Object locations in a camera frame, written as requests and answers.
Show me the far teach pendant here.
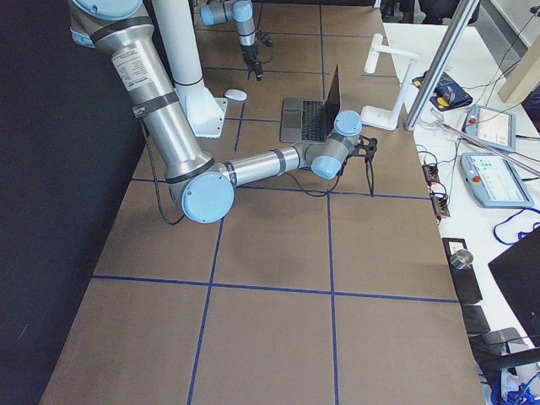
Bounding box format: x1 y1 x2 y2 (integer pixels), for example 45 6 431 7
462 105 516 152

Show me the teach pendant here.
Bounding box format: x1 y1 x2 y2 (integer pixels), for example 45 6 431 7
460 153 534 208
462 105 516 152

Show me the grey laptop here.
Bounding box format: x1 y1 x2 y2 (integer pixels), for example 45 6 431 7
279 66 341 143

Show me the white computer mouse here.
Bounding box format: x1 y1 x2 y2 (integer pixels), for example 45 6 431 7
224 89 247 101

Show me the white desk lamp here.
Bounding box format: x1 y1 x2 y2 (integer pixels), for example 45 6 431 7
359 33 421 130

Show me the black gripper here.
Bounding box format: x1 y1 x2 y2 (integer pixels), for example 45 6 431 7
241 42 263 81

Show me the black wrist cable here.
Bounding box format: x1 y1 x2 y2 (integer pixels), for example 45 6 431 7
143 121 376 226

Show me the blue yellow pouch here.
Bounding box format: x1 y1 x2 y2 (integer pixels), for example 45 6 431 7
429 72 473 111

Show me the aluminium frame post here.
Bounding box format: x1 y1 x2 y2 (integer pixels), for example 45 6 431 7
404 0 480 131

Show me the black orange connector strip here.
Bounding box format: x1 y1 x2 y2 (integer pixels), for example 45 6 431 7
422 163 451 222

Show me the near teach pendant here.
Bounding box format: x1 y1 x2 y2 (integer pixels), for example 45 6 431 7
460 153 534 208

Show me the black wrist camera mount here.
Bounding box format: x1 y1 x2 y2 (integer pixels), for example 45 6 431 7
256 30 273 48
348 135 378 163

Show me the silver metal cylinder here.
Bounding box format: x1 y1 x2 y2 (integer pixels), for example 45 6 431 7
449 249 473 271

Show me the black monitor corner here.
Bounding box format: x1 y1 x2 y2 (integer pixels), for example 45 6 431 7
489 229 540 347

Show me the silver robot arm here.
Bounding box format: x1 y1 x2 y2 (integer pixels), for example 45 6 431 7
69 1 368 224
199 0 263 81

